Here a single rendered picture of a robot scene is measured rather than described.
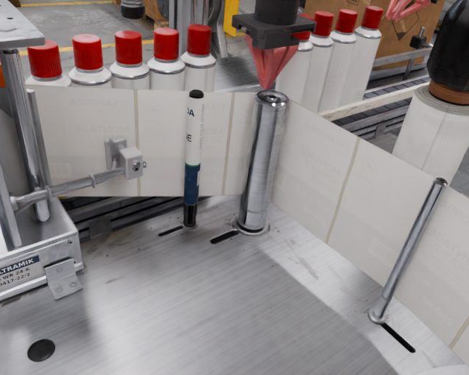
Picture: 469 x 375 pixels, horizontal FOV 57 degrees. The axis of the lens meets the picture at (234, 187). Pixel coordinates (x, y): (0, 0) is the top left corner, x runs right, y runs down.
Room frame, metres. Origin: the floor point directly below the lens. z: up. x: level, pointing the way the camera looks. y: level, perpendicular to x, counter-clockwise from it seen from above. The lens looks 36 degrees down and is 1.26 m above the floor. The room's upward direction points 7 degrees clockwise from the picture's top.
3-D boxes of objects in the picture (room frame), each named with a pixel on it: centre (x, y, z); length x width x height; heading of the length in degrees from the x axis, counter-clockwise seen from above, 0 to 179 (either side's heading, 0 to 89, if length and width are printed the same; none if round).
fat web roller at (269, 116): (0.44, -0.03, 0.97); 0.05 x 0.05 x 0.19
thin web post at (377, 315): (0.31, -0.17, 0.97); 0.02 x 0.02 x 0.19
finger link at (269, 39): (0.60, -0.02, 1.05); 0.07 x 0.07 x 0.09; 40
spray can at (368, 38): (0.86, -0.22, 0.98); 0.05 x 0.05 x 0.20
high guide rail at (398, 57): (0.89, -0.21, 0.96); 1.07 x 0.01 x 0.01; 131
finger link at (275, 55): (0.62, -0.04, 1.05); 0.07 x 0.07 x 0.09; 40
